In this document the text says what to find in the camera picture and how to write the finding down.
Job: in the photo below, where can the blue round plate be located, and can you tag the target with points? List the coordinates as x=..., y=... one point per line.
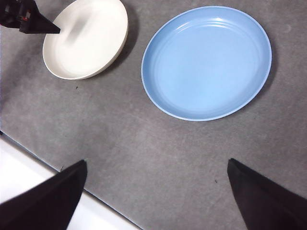
x=206, y=67

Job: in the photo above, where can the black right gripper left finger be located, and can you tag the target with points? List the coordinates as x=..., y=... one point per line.
x=48, y=206

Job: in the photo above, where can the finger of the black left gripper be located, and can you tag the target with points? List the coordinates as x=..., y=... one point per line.
x=39, y=25

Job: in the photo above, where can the white round plate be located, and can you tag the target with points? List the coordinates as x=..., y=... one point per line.
x=93, y=55

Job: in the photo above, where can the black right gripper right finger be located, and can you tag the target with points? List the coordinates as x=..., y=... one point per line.
x=268, y=206

